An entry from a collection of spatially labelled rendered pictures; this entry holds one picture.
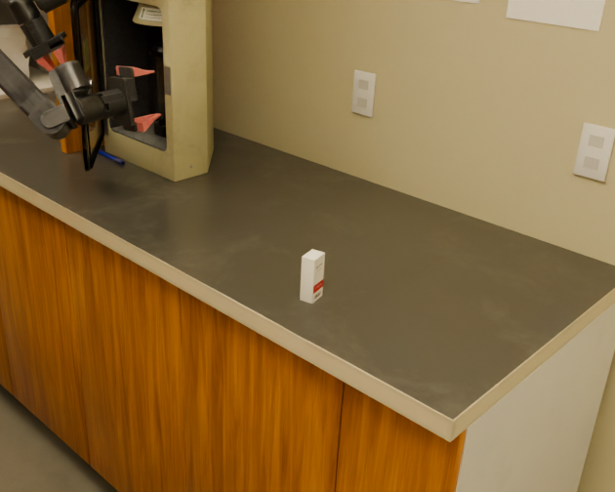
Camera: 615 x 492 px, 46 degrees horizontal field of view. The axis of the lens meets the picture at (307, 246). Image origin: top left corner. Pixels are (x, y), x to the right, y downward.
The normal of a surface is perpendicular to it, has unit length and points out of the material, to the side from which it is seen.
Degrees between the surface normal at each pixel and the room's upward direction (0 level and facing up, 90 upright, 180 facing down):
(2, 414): 0
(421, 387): 0
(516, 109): 90
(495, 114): 90
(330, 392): 90
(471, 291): 0
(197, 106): 90
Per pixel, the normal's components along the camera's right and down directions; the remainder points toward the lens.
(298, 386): -0.68, 0.29
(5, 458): 0.04, -0.90
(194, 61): 0.73, 0.32
